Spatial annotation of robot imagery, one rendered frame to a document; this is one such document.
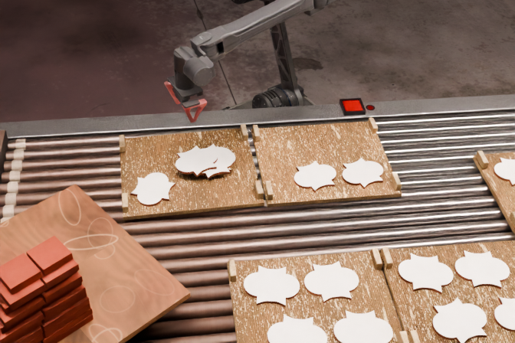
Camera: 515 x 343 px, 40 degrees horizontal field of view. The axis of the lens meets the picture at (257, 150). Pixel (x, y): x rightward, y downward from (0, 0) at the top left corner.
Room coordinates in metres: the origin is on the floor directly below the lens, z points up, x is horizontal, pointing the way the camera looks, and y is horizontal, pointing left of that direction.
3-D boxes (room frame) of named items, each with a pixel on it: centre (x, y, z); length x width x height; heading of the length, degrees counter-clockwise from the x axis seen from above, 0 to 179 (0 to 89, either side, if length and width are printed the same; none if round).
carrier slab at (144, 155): (1.59, 0.21, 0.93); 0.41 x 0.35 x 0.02; 102
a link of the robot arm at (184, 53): (1.58, 0.20, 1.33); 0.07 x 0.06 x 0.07; 37
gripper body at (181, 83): (1.59, 0.21, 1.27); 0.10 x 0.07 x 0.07; 31
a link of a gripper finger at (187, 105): (1.56, 0.19, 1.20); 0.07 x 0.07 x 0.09; 31
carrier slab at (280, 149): (1.66, -0.21, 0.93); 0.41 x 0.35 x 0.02; 100
